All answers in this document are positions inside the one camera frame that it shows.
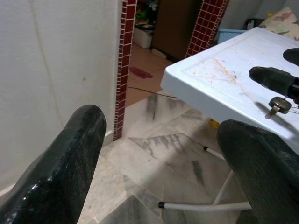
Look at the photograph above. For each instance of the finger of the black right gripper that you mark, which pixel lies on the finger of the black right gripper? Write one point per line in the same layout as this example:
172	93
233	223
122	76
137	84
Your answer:
292	55
268	77

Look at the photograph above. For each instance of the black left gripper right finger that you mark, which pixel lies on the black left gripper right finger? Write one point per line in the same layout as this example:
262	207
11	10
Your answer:
264	172

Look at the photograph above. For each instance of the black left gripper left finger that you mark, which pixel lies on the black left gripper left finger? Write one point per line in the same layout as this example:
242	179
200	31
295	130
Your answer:
65	168

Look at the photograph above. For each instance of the floral pillow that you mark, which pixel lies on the floral pillow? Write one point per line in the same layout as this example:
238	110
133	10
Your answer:
283	21

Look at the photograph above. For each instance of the white plastic folding table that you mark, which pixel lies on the white plastic folding table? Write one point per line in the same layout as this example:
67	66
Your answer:
224	70

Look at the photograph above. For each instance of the white table leg tube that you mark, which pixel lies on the white table leg tube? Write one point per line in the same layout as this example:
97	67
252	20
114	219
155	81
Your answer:
213	152
203	206

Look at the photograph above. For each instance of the light blue plastic container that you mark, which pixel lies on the light blue plastic container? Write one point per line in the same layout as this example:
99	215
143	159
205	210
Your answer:
230	36

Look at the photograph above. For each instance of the small yellow object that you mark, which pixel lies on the small yellow object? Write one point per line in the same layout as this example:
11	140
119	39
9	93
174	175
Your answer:
213	123

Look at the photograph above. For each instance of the red mosaic tile door jamb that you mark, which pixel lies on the red mosaic tile door jamb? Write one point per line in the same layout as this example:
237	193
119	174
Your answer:
205	25
123	70

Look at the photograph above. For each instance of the dark brown wooden cabinet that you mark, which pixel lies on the dark brown wooden cabinet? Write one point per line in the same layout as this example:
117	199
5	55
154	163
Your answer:
176	25

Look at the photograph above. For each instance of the white plastic bin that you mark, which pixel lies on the white plastic bin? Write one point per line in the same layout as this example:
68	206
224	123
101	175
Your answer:
143	37

